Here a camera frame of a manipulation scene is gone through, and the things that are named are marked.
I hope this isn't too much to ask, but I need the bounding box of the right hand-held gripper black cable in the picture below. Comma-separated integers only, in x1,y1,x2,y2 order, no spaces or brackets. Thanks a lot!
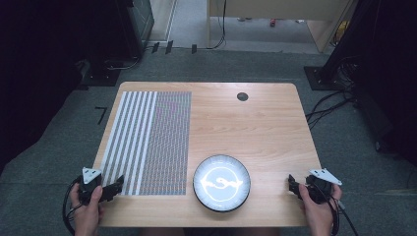
310,183,361,236

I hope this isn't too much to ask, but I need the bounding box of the thin black floor cable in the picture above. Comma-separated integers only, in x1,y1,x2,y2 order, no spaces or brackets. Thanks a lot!
103,54,142,72

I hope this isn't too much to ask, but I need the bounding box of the yellow object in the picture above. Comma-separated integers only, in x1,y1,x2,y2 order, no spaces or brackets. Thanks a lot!
334,20,351,44

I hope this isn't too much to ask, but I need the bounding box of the dark-rimmed white plate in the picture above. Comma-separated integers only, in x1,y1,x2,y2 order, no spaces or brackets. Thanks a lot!
192,153,253,213

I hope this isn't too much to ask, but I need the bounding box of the black hanging cable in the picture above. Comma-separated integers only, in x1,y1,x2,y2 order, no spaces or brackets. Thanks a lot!
206,0,228,51

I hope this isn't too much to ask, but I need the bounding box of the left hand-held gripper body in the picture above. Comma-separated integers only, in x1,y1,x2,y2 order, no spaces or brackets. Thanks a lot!
78,166,105,206

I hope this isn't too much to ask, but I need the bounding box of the person's right hand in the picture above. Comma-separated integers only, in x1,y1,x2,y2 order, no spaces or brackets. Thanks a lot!
298,183,344,236

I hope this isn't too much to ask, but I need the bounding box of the grey striped placemat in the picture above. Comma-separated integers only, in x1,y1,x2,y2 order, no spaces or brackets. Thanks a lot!
99,90,193,197

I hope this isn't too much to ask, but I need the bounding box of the black flat stand base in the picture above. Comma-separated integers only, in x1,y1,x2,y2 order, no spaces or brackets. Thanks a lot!
80,58,122,88

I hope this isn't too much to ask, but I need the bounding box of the light wooden cabinet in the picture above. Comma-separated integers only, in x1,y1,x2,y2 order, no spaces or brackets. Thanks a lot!
206,0,358,54

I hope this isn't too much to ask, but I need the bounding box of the bundle of black floor cables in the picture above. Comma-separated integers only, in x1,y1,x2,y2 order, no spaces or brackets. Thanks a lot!
305,89,359,131

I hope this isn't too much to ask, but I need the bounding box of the hand-held gripper black cable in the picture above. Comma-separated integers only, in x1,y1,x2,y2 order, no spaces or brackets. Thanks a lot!
61,176,84,236
310,183,361,236

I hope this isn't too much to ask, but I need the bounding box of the left hand-held gripper black cable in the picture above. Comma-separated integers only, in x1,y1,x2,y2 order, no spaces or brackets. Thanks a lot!
61,176,84,236

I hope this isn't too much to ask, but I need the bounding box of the dark equipment cabinet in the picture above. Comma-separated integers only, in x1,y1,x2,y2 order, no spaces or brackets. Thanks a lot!
126,0,155,50

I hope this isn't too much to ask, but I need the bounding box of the black curtain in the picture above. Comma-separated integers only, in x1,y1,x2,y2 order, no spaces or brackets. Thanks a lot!
352,0,417,166
0,0,134,173

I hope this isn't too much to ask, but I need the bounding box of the black metal stand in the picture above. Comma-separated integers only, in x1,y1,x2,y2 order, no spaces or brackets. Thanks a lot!
303,0,367,92

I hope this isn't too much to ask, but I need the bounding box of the person's left hand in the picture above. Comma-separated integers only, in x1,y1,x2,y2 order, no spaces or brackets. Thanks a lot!
69,183,105,236

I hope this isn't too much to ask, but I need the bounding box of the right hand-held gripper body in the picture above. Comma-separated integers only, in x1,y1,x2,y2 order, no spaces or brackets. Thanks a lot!
305,167,343,205

